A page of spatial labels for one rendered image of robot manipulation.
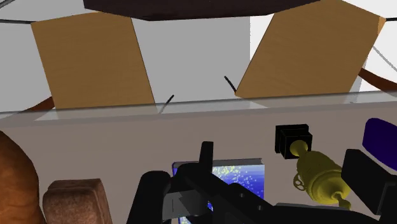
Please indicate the brown wooden chair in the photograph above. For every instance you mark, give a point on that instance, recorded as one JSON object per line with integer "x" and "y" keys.
{"x": 310, "y": 52}
{"x": 93, "y": 62}

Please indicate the blue speckled book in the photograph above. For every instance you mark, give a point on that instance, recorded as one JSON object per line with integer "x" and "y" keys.
{"x": 245, "y": 176}

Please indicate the dark blue rounded object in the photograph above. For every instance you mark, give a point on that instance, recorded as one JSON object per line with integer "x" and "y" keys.
{"x": 381, "y": 139}

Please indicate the reddish brown rounded object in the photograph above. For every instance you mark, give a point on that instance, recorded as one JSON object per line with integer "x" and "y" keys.
{"x": 15, "y": 180}

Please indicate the gold trophy with black base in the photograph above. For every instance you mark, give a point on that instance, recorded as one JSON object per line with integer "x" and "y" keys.
{"x": 319, "y": 176}

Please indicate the brown bread loaf block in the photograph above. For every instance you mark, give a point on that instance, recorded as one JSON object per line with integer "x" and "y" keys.
{"x": 77, "y": 201}

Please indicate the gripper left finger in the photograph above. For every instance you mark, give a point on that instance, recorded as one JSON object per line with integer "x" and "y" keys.
{"x": 189, "y": 180}

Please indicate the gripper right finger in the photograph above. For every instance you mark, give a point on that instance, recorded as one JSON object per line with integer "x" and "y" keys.
{"x": 372, "y": 176}

